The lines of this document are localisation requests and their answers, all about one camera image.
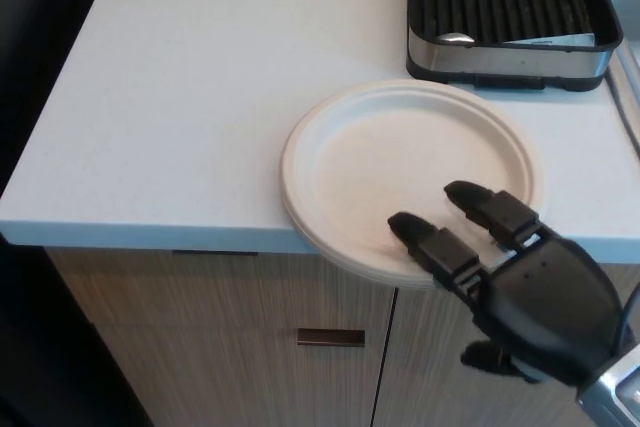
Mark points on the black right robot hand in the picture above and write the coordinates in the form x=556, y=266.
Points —
x=545, y=297

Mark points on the white paper plate stack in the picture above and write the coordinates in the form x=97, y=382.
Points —
x=380, y=162

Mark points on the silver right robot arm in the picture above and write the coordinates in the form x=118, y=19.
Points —
x=615, y=392

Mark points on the wood grain cabinet door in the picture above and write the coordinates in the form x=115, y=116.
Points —
x=425, y=387

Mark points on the black and steel dish rack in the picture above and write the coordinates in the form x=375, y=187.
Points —
x=450, y=57

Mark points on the wood grain drawer unit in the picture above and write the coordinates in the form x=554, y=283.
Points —
x=200, y=297

